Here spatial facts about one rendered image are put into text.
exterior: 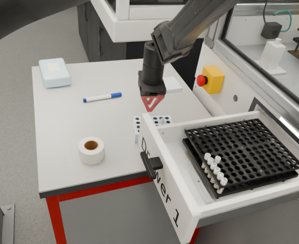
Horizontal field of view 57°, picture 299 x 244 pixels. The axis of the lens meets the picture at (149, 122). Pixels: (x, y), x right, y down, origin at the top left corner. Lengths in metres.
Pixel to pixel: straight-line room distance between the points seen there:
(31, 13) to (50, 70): 0.86
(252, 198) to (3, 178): 1.48
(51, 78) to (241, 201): 0.75
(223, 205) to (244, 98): 0.39
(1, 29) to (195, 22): 0.33
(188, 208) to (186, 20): 0.33
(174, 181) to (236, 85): 0.45
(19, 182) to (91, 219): 0.92
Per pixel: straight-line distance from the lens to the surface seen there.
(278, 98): 0.77
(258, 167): 0.67
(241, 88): 0.88
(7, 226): 1.61
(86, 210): 0.87
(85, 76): 1.13
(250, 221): 0.99
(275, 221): 0.89
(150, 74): 0.73
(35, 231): 1.58
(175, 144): 0.74
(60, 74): 1.06
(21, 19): 0.25
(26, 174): 1.80
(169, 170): 0.56
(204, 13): 0.47
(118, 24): 1.28
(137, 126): 0.84
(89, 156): 0.75
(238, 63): 0.88
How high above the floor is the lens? 1.35
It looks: 40 degrees down
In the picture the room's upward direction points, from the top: 7 degrees clockwise
